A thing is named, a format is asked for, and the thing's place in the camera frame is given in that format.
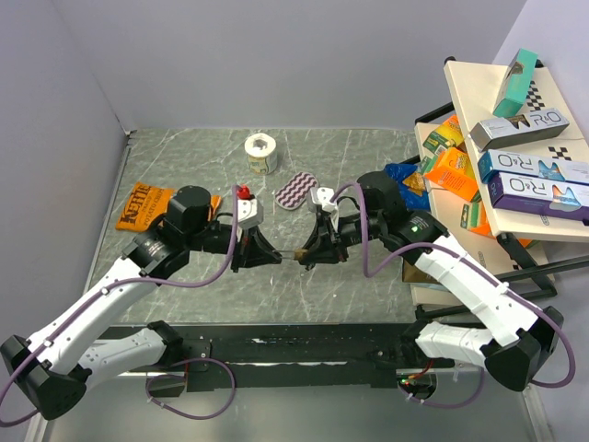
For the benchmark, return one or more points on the teal box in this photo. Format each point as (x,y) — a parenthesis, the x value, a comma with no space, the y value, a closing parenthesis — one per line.
(515,84)

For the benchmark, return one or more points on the orange snack box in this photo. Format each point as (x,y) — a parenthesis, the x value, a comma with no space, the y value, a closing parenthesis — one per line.
(453,171)

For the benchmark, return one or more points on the black shelf frame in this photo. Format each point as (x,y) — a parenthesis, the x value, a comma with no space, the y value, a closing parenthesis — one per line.
(514,246)

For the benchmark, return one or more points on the white tape roll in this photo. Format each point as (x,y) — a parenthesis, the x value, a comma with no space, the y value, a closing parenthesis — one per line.
(261,152)

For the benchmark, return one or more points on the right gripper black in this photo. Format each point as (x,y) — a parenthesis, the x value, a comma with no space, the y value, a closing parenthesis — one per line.
(322,248)

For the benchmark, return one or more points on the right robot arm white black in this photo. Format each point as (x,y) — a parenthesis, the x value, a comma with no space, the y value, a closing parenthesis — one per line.
(517,337)

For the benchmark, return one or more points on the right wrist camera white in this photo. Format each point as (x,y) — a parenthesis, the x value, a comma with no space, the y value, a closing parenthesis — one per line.
(320,199)

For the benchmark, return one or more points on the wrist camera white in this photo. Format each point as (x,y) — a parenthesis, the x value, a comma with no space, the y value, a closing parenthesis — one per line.
(320,199)
(250,211)

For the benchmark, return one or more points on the purple R&O box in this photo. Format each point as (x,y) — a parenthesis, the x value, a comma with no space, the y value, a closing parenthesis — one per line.
(538,196)

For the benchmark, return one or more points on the blue R&O box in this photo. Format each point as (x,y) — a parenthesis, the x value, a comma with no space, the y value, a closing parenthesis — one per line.
(493,162)

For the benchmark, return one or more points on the orange potato chips bag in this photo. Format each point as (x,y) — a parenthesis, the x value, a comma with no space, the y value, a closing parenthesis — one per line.
(138,209)

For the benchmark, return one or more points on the yellow green box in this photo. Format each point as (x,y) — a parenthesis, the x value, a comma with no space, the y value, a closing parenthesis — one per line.
(446,135)

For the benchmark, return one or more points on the pink black zigzag sponge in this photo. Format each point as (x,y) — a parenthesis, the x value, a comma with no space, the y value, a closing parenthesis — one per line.
(293,194)

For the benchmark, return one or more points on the blue chips bag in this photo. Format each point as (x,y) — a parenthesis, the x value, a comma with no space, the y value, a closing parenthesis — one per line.
(411,185)

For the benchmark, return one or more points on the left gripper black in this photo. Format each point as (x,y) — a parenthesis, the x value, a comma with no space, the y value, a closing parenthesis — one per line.
(254,251)

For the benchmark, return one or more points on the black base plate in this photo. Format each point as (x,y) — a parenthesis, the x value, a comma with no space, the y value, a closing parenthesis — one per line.
(297,355)

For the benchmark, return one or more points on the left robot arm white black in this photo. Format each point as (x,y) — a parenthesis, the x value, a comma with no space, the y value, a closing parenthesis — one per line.
(57,365)

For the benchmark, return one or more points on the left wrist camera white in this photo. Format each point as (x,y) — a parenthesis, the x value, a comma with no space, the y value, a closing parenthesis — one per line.
(250,211)

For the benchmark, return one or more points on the small brass padlock with keys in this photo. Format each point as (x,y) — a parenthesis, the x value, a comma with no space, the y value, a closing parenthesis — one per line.
(299,254)

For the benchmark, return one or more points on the green orange box lower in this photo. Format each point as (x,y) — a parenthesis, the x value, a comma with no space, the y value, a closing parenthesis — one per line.
(474,219)

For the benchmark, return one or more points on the silver R&O box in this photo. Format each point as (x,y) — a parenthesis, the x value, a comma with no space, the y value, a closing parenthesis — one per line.
(502,132)

